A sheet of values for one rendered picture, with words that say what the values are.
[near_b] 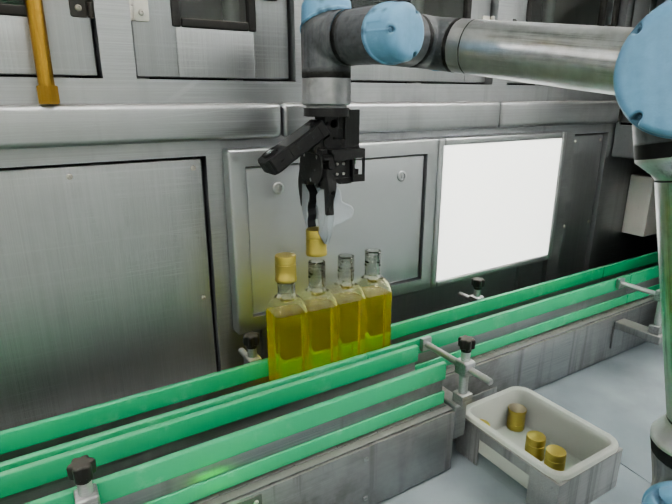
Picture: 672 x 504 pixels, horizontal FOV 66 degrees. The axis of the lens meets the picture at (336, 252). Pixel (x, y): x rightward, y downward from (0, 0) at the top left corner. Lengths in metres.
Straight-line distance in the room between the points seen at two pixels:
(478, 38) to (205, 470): 0.69
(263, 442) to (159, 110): 0.52
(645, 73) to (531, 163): 0.87
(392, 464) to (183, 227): 0.53
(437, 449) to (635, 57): 0.70
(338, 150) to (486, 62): 0.24
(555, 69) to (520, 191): 0.67
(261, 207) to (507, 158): 0.63
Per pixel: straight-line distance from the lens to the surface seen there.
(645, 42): 0.53
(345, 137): 0.83
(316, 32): 0.80
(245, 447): 0.77
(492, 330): 1.15
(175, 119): 0.87
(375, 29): 0.72
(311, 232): 0.83
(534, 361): 1.27
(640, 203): 1.80
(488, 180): 1.27
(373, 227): 1.07
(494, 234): 1.32
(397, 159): 1.08
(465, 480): 1.03
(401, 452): 0.93
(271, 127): 0.93
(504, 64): 0.76
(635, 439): 1.25
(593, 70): 0.71
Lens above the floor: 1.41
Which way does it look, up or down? 17 degrees down
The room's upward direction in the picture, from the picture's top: straight up
